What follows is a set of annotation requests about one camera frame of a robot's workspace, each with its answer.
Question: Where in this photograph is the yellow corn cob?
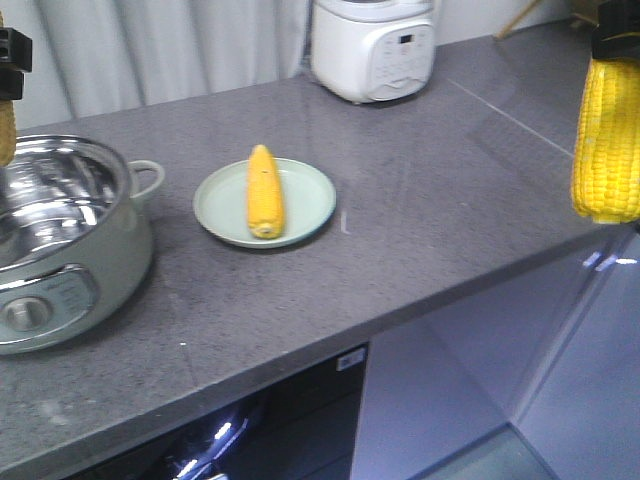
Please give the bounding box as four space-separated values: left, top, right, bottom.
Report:
571 59 639 224
0 100 17 167
246 144 285 239

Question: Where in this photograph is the pale green round plate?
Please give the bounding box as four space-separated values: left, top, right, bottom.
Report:
193 158 337 249

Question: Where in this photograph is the white pleated curtain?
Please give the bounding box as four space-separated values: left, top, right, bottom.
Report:
1 1 311 130

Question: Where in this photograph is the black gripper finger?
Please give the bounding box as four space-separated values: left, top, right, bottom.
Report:
0 27 33 100
591 0 639 60

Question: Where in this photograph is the green electric cooking pot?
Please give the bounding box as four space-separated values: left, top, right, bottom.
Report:
1 135 165 355

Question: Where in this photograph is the white side cabinet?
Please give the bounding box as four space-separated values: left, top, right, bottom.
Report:
516 234 639 479

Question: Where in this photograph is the grey cabinet door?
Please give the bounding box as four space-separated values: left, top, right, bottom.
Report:
351 249 608 479

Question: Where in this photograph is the black drawer sterilizer cabinet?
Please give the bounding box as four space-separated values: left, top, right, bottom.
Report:
77 344 368 480

